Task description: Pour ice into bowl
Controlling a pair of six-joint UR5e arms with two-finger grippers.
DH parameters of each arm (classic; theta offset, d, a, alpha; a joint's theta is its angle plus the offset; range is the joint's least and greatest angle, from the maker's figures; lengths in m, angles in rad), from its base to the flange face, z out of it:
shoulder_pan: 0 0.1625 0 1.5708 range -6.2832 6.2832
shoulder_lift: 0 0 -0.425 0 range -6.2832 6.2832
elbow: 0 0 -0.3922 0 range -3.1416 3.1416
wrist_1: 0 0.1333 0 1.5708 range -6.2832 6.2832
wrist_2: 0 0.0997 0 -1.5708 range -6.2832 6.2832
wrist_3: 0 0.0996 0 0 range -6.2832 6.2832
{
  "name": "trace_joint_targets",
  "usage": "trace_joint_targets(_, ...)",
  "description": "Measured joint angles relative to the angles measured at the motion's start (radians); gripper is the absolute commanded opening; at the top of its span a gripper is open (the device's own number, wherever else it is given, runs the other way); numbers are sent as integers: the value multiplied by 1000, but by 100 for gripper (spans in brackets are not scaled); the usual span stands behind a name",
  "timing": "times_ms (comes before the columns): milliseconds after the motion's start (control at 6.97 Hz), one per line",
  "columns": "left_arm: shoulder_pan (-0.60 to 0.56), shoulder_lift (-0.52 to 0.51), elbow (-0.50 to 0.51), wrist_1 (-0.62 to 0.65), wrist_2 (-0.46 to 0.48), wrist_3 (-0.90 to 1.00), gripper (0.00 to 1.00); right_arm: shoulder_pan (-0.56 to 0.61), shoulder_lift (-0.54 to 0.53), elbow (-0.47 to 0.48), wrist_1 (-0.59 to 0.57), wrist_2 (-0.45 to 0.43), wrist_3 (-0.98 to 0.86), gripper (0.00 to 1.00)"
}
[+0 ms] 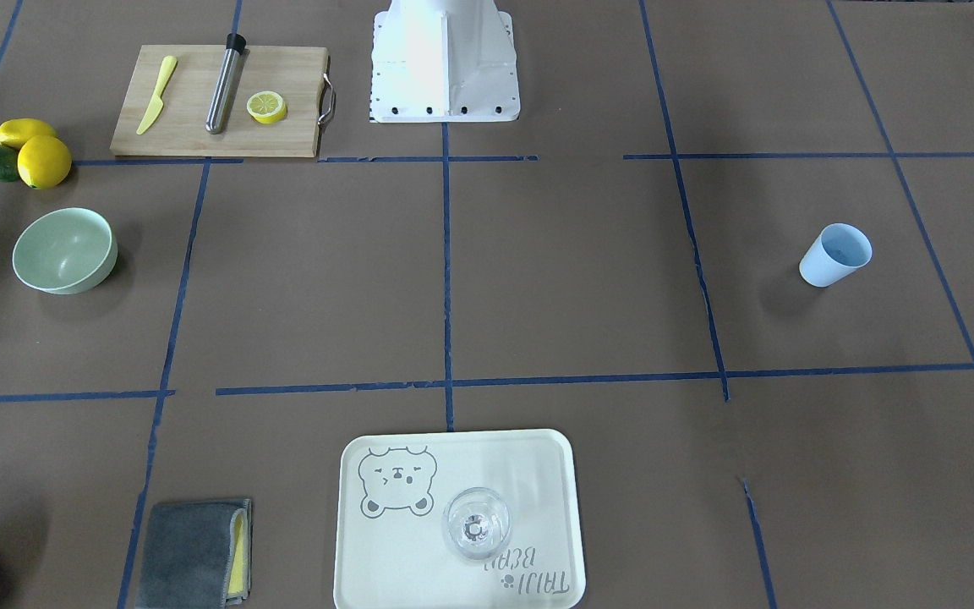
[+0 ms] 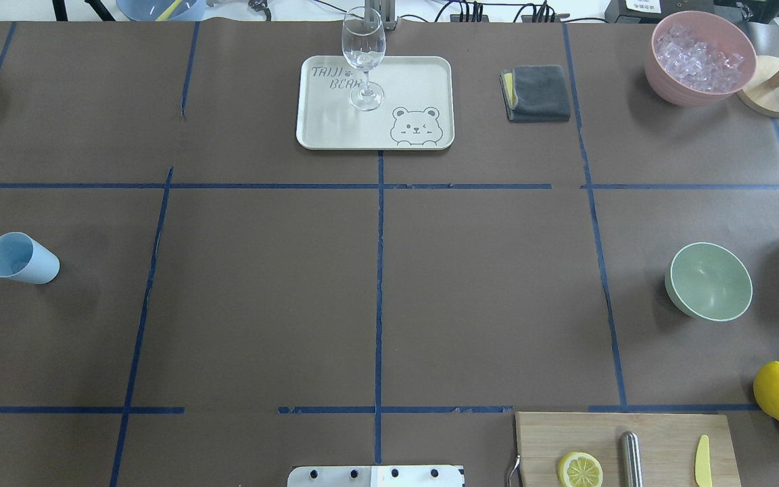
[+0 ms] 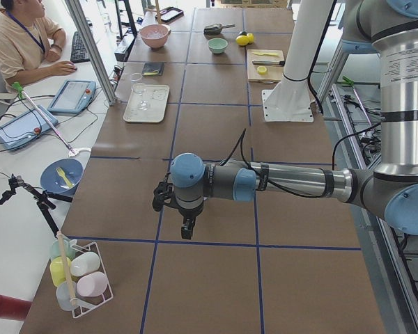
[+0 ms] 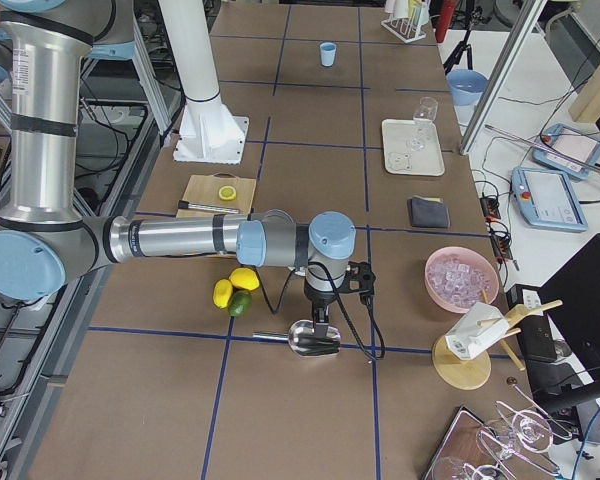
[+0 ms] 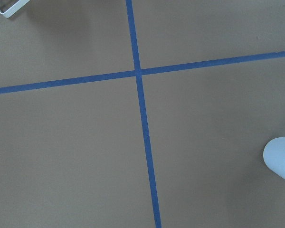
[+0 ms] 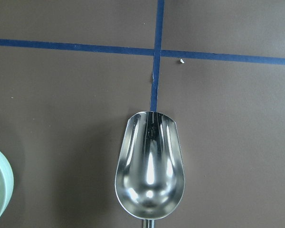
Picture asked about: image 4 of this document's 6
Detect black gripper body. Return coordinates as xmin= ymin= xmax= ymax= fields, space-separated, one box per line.
xmin=304 ymin=281 xmax=335 ymax=313

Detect steel ice scoop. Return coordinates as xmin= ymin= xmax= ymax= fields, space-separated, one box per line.
xmin=252 ymin=320 xmax=341 ymax=357

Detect light blue plastic cup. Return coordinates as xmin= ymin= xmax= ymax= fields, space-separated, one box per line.
xmin=319 ymin=42 xmax=337 ymax=67

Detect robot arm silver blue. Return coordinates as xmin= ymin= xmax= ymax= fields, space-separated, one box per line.
xmin=0 ymin=1 xmax=355 ymax=339

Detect pink bowl with ice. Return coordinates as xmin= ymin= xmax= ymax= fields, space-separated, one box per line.
xmin=424 ymin=246 xmax=500 ymax=313

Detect blue bowl with fork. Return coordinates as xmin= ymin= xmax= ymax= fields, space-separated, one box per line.
xmin=446 ymin=69 xmax=488 ymax=106

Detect green lime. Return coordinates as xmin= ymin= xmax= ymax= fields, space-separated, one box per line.
xmin=227 ymin=290 xmax=252 ymax=318

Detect yellow lemon far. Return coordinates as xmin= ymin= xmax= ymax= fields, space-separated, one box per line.
xmin=229 ymin=267 xmax=260 ymax=291

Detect yellow lemon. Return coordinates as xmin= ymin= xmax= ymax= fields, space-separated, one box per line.
xmin=212 ymin=279 xmax=233 ymax=309
xmin=229 ymin=267 xmax=260 ymax=291

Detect yellow lemon near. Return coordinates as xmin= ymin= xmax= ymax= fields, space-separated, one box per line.
xmin=212 ymin=279 xmax=233 ymax=309

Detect grey folded cloth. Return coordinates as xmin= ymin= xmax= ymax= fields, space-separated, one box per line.
xmin=407 ymin=196 xmax=450 ymax=228

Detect half lemon slice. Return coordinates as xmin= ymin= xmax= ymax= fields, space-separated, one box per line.
xmin=218 ymin=185 xmax=237 ymax=202

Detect wooden cutting board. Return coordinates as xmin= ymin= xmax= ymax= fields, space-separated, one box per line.
xmin=176 ymin=174 xmax=256 ymax=218

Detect cream bear tray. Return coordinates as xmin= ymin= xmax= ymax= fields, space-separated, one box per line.
xmin=381 ymin=119 xmax=445 ymax=177

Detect glasses on mirror tray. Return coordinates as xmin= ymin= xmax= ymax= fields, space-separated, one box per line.
xmin=422 ymin=377 xmax=573 ymax=479

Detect clear wine glass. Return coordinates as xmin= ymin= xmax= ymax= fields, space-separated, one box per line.
xmin=407 ymin=96 xmax=438 ymax=152

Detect teach pendant near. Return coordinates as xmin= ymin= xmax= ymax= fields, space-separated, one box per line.
xmin=511 ymin=167 xmax=588 ymax=232

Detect teach pendant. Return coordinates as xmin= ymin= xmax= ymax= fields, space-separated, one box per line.
xmin=511 ymin=167 xmax=588 ymax=232
xmin=532 ymin=123 xmax=600 ymax=180

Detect black monitor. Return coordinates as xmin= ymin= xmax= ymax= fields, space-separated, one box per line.
xmin=539 ymin=233 xmax=600 ymax=413

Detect teach pendant far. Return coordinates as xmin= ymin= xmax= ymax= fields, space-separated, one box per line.
xmin=532 ymin=123 xmax=600 ymax=180

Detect white cup rack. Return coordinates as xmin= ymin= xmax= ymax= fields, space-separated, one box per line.
xmin=381 ymin=0 xmax=430 ymax=44

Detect red cylinder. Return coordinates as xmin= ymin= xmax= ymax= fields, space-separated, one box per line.
xmin=435 ymin=0 xmax=457 ymax=44

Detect black tripod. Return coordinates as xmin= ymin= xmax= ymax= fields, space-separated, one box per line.
xmin=443 ymin=29 xmax=473 ymax=75

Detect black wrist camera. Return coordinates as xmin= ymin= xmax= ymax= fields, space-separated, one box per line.
xmin=340 ymin=261 xmax=376 ymax=306

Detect wooden stand with camera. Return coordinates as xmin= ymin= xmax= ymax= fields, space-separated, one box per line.
xmin=432 ymin=300 xmax=563 ymax=390

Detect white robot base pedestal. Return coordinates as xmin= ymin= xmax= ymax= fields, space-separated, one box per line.
xmin=159 ymin=0 xmax=249 ymax=165

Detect aluminium frame post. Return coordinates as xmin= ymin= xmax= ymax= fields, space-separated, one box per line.
xmin=459 ymin=0 xmax=547 ymax=155

